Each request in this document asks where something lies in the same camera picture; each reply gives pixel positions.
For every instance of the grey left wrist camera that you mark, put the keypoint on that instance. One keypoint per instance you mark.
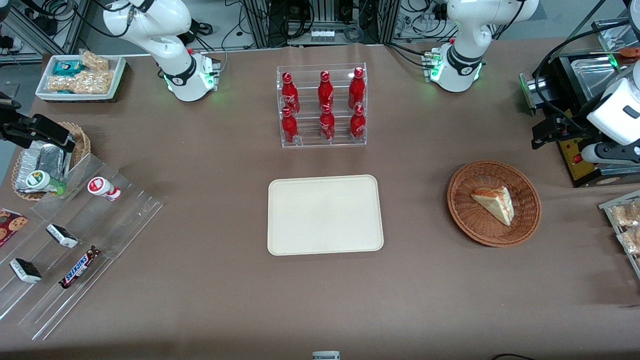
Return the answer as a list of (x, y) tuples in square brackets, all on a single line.
[(612, 153)]

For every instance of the snickers chocolate bar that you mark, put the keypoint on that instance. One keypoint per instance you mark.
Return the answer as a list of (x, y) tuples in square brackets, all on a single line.
[(80, 267)]

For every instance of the clear acrylic stepped display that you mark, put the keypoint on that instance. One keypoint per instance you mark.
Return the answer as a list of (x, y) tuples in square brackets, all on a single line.
[(115, 220)]

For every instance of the small brown wicker basket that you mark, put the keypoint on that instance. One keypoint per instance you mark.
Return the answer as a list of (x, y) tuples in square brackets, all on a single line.
[(82, 142)]

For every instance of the large round brown wicker basket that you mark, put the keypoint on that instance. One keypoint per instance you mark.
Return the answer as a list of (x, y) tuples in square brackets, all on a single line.
[(465, 210)]

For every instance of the white power strip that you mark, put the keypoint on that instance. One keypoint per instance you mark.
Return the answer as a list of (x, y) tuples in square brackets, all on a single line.
[(322, 36)]

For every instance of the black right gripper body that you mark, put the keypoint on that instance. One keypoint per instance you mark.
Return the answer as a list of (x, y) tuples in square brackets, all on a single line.
[(11, 129)]

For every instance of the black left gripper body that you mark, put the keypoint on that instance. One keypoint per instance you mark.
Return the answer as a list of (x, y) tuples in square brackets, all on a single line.
[(576, 127)]

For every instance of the green lid yogurt bottle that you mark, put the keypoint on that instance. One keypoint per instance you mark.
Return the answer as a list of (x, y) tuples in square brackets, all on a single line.
[(40, 181)]

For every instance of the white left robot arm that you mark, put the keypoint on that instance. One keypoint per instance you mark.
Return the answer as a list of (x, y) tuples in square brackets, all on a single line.
[(462, 60)]

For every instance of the grey metal snack tray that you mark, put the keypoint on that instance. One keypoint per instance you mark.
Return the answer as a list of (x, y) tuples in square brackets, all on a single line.
[(612, 207)]

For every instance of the triangular sandwich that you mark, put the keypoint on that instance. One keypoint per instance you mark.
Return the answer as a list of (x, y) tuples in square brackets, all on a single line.
[(495, 204)]

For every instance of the cream rectangular serving tray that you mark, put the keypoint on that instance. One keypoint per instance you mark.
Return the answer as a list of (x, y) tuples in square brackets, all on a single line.
[(325, 215)]

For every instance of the black white snack bar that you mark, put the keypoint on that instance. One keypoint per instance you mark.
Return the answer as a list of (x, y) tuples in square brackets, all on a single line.
[(26, 270), (62, 236)]

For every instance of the white rectangular snack tray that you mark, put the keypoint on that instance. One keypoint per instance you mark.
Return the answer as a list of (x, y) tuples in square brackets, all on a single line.
[(118, 75)]

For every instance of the aluminium frame rack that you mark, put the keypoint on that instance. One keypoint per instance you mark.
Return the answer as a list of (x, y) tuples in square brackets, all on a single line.
[(50, 25)]

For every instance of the red lid yogurt bottle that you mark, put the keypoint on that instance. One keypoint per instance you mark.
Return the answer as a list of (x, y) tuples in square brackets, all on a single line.
[(100, 187)]

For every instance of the black food warmer appliance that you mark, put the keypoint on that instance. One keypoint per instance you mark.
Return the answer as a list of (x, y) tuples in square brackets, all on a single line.
[(580, 170)]

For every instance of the chocolate chip cookie pack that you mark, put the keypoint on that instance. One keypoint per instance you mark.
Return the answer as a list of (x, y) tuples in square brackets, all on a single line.
[(12, 225)]

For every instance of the clear bag of crackers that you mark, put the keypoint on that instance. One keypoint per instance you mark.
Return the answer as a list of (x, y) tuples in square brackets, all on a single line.
[(631, 241), (627, 215)]

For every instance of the clear warmer pan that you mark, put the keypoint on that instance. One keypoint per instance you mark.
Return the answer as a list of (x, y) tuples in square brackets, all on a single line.
[(595, 75)]

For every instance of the small rice cracker pack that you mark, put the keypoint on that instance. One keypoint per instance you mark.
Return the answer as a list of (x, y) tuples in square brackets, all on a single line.
[(95, 61)]

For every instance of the red cola bottle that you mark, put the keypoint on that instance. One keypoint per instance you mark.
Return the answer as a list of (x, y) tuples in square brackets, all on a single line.
[(327, 126), (356, 90), (325, 92), (357, 125), (289, 129), (289, 95)]

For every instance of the teal snack packet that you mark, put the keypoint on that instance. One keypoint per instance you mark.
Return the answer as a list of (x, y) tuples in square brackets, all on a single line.
[(66, 67)]

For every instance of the white labelled box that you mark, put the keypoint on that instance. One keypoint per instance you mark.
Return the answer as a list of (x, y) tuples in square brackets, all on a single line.
[(326, 355)]

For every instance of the large rice cracker pack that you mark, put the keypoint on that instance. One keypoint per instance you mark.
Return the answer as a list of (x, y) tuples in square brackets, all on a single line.
[(82, 82)]

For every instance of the silver foil package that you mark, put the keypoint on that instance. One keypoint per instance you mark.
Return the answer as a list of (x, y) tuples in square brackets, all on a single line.
[(42, 157)]

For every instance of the clear acrylic bottle rack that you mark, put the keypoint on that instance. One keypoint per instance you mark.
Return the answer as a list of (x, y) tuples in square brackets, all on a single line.
[(310, 142)]

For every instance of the orange food piece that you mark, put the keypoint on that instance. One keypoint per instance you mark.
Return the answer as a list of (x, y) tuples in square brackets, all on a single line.
[(631, 51)]

